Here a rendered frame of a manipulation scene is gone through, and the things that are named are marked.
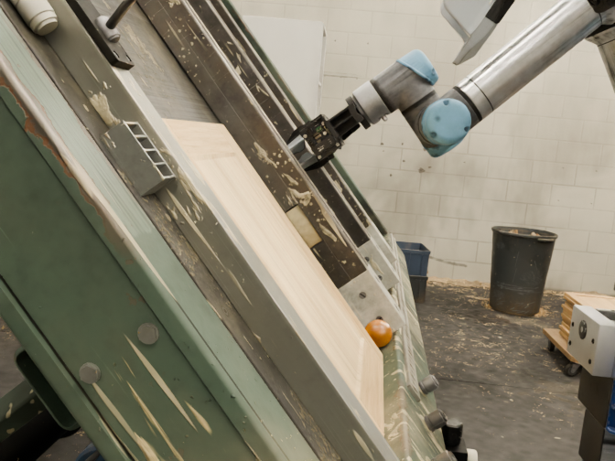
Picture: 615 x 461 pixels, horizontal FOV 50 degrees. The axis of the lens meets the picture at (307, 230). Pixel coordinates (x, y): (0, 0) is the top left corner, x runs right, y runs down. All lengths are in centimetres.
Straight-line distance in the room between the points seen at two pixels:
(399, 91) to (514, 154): 521
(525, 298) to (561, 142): 172
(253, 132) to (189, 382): 81
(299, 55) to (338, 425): 431
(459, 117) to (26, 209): 79
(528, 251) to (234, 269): 475
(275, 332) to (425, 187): 566
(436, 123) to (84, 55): 60
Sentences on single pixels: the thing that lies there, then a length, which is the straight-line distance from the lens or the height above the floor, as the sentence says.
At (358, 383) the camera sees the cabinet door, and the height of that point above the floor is 94.
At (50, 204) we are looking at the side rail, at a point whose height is 120.
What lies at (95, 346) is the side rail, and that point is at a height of 111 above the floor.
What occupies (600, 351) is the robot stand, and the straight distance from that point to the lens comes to 123.
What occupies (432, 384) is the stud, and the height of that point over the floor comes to 88.
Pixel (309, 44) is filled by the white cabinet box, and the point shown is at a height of 189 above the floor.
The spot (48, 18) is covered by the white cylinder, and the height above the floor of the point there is 135.
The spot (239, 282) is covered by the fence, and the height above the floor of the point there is 110.
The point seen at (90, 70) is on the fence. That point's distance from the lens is 74.
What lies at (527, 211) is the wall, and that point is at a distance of 652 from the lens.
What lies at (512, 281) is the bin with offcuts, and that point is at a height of 27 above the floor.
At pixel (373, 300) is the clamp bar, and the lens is 124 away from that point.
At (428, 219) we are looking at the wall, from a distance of 636.
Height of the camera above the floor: 126
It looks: 8 degrees down
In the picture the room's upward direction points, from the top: 5 degrees clockwise
